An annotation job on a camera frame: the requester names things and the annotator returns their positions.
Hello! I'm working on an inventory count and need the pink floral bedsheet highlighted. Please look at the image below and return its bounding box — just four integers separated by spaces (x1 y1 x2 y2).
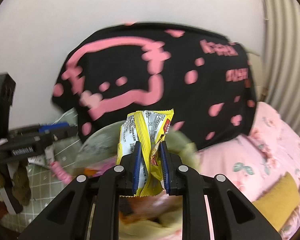
197 102 300 239

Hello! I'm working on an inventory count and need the yellow cushion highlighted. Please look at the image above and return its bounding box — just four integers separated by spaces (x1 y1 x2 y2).
253 172 300 231

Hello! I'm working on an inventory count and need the green grid mat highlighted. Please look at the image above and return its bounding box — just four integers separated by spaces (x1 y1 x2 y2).
0 107 91 234

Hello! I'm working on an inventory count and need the yellow snack wrapper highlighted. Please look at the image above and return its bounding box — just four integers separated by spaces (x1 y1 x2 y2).
116 109 174 197

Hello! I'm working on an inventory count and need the black pink cartoon pillow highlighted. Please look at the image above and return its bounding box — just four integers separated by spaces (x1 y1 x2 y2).
52 23 257 149

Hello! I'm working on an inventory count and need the striped curtain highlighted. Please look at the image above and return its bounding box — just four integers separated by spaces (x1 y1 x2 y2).
262 0 300 136

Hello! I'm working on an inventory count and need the green trash bag bin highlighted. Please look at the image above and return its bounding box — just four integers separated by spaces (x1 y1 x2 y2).
71 121 199 176

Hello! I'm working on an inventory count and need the gloved left hand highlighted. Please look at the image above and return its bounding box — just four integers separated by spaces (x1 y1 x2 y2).
0 159 31 215

